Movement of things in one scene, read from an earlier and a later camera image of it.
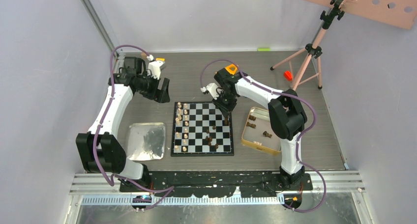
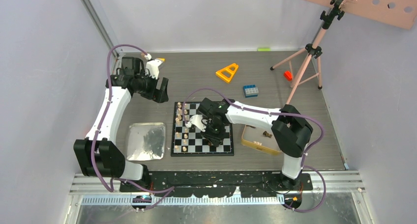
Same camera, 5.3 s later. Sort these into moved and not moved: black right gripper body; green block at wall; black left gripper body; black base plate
Moved: black right gripper body
Not moved: black base plate; green block at wall; black left gripper body
